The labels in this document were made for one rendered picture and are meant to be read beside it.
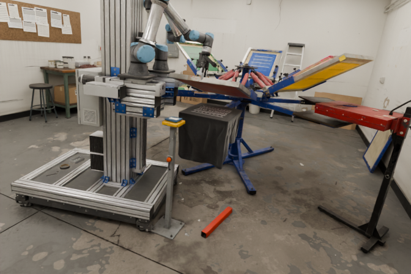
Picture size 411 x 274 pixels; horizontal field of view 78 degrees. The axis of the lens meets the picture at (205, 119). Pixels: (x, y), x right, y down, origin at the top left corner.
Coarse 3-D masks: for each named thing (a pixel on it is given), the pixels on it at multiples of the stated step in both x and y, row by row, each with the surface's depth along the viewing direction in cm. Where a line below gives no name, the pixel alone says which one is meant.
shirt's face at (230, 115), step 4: (200, 104) 253; (204, 104) 255; (208, 104) 256; (188, 108) 232; (192, 108) 233; (224, 108) 245; (228, 108) 246; (232, 108) 248; (180, 112) 217; (184, 112) 218; (188, 112) 219; (192, 112) 220; (232, 112) 234; (236, 112) 235; (204, 116) 210; (208, 116) 212; (212, 116) 213; (216, 116) 214; (224, 116) 216; (228, 116) 218; (232, 116) 219; (224, 120) 204
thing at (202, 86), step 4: (180, 80) 213; (184, 80) 208; (192, 84) 230; (196, 84) 223; (200, 84) 217; (204, 84) 211; (200, 88) 250; (204, 88) 242; (208, 88) 235; (212, 88) 228; (216, 92) 263; (220, 92) 254
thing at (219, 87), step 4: (208, 84) 206; (212, 84) 200; (216, 84) 196; (216, 88) 222; (220, 88) 215; (224, 88) 209; (228, 88) 204; (232, 88) 199; (224, 92) 246; (228, 92) 239; (232, 92) 231; (236, 92) 225; (240, 92) 218; (236, 96) 261; (240, 96) 252; (244, 96) 245
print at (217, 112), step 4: (196, 108) 234; (200, 108) 236; (204, 108) 237; (208, 108) 239; (212, 108) 240; (216, 108) 242; (220, 108) 243; (196, 112) 222; (200, 112) 223; (204, 112) 224; (208, 112) 225; (212, 112) 227; (216, 112) 228; (220, 112) 229; (224, 112) 231; (228, 112) 232; (220, 116) 215
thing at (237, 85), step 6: (174, 78) 208; (180, 78) 202; (186, 78) 200; (192, 78) 198; (198, 78) 197; (204, 78) 195; (210, 78) 193; (222, 84) 190; (228, 84) 188; (234, 84) 187; (240, 84) 190; (240, 90) 201; (246, 90) 213; (234, 96) 265
